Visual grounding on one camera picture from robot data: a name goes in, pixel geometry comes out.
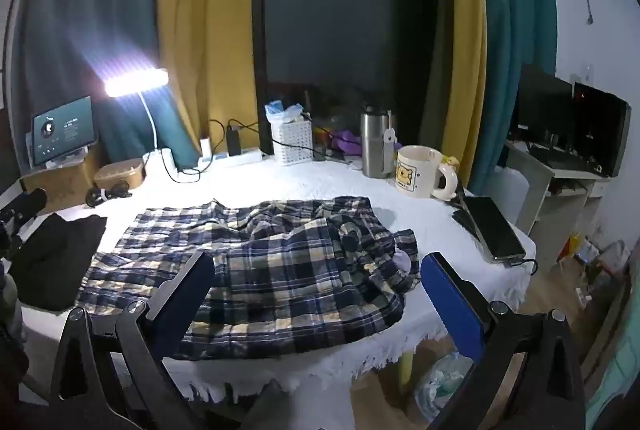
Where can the plaid pants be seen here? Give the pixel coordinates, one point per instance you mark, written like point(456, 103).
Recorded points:
point(280, 270)

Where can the white perforated basket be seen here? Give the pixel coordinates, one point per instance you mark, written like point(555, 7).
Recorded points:
point(292, 150)

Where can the dark window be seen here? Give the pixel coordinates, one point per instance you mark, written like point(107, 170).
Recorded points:
point(350, 10)

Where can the yellow curtain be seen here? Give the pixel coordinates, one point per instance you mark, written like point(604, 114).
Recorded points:
point(210, 10)
point(467, 35)

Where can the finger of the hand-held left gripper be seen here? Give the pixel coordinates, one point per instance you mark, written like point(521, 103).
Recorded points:
point(25, 202)

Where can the black folded cloth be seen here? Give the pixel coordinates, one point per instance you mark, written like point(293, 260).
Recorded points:
point(55, 255)

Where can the black charger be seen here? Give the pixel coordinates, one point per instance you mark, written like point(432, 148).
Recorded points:
point(234, 141)

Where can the black monitor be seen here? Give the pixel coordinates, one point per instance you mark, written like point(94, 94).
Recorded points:
point(600, 130)
point(542, 105)

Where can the tablet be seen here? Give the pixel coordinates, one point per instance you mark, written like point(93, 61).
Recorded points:
point(62, 128)

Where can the white power strip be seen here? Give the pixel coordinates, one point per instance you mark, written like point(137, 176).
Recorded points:
point(240, 158)

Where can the smartphone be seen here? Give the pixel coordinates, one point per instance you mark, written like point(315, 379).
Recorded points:
point(492, 227)

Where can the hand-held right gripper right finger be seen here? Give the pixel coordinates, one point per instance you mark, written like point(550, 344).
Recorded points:
point(452, 305)

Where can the black keyboard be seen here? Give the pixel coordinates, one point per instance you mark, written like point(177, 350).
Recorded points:
point(560, 158)

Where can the white desk lamp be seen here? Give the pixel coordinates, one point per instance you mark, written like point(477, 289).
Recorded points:
point(135, 83)

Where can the cardboard box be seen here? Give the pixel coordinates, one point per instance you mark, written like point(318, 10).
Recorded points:
point(55, 182)

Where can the white charger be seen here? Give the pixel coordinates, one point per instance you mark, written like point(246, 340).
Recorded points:
point(206, 146)

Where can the steel tumbler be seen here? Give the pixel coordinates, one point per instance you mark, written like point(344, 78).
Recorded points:
point(372, 145)

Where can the yellow table leg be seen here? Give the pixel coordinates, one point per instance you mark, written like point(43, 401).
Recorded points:
point(406, 370)

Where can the crumpled plastic bag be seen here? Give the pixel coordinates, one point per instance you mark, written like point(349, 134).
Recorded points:
point(440, 385)

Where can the cream mug with bear print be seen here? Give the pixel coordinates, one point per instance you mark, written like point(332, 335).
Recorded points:
point(415, 172)

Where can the blue plastic bag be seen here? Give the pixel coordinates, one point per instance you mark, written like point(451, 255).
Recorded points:
point(280, 112)

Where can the purple cloth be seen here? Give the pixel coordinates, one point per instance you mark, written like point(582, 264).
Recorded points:
point(347, 143)

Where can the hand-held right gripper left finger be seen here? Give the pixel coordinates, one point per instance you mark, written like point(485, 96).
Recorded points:
point(187, 290)

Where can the white desk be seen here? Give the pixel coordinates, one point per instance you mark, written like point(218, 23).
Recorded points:
point(530, 180)

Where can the brown lidded container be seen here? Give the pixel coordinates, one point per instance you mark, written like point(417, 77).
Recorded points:
point(120, 172)

